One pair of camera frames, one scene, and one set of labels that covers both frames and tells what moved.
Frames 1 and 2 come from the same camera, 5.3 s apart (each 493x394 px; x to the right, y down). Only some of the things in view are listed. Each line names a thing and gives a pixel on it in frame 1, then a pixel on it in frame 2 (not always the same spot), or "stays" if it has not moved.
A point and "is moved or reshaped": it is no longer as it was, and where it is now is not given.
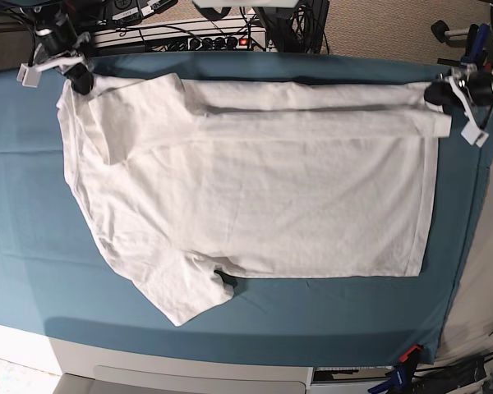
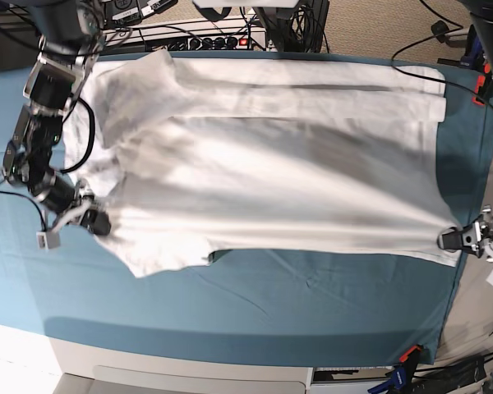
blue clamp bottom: (397, 381) stays
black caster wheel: (439, 29) stays
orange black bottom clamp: (410, 358) stays
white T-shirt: (182, 179) is moved or reshaped
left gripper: (61, 39) → (62, 196)
